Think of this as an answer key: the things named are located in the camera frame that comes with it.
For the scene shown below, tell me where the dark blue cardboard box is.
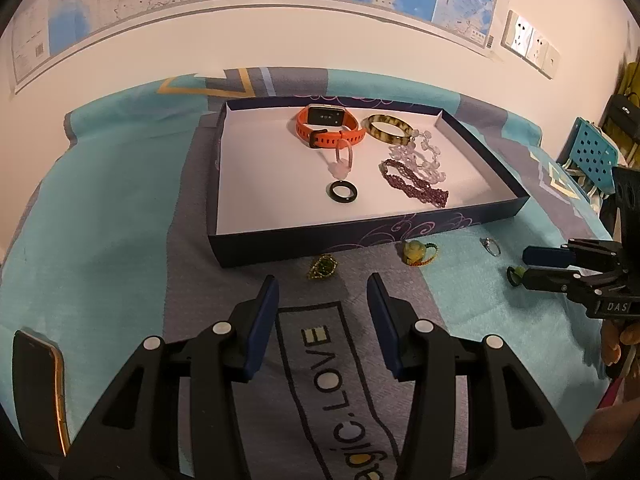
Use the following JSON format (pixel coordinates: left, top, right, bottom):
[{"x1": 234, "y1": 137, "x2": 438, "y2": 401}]
[{"x1": 207, "y1": 94, "x2": 531, "y2": 268}]

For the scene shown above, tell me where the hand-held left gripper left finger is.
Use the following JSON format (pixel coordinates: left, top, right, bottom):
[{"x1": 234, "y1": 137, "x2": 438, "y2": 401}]
[{"x1": 59, "y1": 275, "x2": 280, "y2": 480}]

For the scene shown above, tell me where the person's right hand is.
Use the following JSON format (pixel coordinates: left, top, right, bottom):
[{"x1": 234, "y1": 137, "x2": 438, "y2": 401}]
[{"x1": 601, "y1": 319, "x2": 640, "y2": 381}]

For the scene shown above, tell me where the blue perforated chair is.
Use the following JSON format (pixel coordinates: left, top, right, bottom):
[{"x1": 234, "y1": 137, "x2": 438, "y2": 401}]
[{"x1": 565, "y1": 117, "x2": 621, "y2": 193}]

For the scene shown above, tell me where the person's right forearm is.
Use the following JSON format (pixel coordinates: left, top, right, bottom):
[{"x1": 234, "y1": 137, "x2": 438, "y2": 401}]
[{"x1": 575, "y1": 380, "x2": 640, "y2": 466}]

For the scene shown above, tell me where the gold ring with green stone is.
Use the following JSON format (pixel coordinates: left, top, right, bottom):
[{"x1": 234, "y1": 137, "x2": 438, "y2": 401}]
[{"x1": 306, "y1": 256, "x2": 338, "y2": 280}]

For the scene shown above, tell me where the pink stone charm ring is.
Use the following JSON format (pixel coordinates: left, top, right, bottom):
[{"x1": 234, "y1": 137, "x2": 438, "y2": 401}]
[{"x1": 327, "y1": 140, "x2": 356, "y2": 181}]

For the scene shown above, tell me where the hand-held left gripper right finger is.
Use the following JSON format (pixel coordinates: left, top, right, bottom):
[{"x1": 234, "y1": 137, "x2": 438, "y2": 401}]
[{"x1": 366, "y1": 272, "x2": 586, "y2": 480}]

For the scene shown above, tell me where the white wall socket panel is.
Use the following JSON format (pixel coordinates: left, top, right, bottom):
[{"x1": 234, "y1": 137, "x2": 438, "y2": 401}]
[
  {"x1": 522, "y1": 27, "x2": 550, "y2": 68},
  {"x1": 501, "y1": 9, "x2": 533, "y2": 57},
  {"x1": 540, "y1": 42, "x2": 561, "y2": 80}
]

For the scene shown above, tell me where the yellow charm with beaded ring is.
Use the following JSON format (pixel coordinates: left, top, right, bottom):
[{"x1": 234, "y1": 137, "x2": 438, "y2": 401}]
[{"x1": 401, "y1": 240, "x2": 440, "y2": 267}]

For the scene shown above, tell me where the purple bead bracelet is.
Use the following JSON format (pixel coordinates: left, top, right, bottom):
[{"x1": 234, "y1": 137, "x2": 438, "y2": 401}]
[{"x1": 380, "y1": 158, "x2": 450, "y2": 209}]

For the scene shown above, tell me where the green mottled bangle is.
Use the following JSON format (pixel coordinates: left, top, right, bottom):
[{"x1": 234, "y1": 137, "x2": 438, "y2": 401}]
[{"x1": 361, "y1": 115, "x2": 413, "y2": 143}]

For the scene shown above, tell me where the clear crystal bead bracelet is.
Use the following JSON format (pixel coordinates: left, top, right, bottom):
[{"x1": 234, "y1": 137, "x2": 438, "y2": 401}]
[{"x1": 389, "y1": 130, "x2": 447, "y2": 185}]

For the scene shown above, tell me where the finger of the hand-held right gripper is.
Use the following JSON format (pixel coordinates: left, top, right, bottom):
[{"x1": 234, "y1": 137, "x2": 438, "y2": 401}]
[
  {"x1": 522, "y1": 239, "x2": 623, "y2": 271},
  {"x1": 520, "y1": 266, "x2": 626, "y2": 307}
]

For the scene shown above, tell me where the black phone with gold edge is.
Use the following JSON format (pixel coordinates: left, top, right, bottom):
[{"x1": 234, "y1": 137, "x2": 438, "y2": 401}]
[{"x1": 12, "y1": 330, "x2": 68, "y2": 457}]

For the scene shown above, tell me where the orange smartwatch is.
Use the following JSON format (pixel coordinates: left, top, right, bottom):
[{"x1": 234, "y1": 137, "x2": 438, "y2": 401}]
[{"x1": 295, "y1": 104, "x2": 366, "y2": 150}]

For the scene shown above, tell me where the black ring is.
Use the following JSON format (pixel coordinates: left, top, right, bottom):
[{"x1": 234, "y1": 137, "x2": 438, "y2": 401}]
[{"x1": 327, "y1": 182, "x2": 360, "y2": 204}]

